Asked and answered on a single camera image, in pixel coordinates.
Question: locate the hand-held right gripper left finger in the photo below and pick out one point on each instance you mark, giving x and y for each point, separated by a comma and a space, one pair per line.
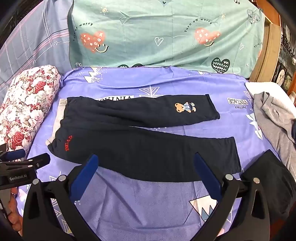
84, 176

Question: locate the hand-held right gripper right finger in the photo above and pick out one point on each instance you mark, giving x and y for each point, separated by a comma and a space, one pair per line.
207, 176

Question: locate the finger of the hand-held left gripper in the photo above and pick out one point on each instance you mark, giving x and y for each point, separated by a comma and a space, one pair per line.
13, 154
38, 161

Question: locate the dark navy pants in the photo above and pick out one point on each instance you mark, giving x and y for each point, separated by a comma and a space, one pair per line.
138, 143

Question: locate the person's left hand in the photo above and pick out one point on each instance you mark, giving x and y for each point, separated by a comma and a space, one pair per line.
15, 217

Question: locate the floral rolled quilt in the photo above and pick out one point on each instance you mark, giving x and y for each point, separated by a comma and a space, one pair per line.
27, 106

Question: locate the purple printed bedsheet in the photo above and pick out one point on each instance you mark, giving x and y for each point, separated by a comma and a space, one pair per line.
138, 204

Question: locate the black garment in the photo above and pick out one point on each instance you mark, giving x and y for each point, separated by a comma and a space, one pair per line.
270, 180

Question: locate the grey garment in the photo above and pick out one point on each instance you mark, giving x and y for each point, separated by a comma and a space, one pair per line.
275, 125

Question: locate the white cloth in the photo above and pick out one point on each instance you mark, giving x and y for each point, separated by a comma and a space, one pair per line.
266, 89

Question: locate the grey plaid sheet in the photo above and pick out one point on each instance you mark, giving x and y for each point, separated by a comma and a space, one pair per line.
30, 41

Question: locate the framed pictures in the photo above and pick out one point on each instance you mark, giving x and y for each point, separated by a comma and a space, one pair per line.
285, 58

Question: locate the green heart print sheet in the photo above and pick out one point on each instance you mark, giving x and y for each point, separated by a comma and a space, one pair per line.
161, 34

